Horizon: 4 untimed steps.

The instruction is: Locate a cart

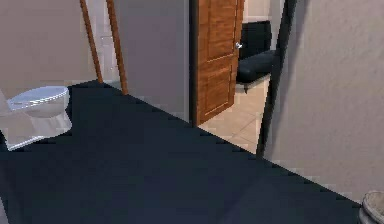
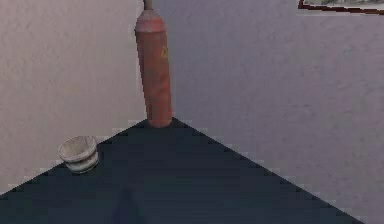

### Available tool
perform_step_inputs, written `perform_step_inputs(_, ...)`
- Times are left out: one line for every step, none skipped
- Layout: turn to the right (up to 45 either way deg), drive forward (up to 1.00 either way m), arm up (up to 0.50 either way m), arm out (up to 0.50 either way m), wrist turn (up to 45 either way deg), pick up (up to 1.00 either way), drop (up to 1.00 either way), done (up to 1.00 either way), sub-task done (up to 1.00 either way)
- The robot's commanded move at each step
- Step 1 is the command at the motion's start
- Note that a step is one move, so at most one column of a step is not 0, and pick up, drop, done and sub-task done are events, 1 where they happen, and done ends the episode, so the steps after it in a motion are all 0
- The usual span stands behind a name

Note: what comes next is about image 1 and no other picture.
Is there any brown wooden room door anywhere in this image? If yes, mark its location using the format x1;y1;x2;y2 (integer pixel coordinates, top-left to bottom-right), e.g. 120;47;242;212
196;0;245;126

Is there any black sofa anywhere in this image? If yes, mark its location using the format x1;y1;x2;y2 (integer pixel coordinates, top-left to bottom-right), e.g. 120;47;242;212
235;20;277;94

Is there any white toilet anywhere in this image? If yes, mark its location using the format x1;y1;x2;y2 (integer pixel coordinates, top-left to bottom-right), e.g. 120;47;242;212
0;85;73;152

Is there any grey round bin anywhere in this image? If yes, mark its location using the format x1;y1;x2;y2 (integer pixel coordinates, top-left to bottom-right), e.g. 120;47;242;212
358;190;384;224

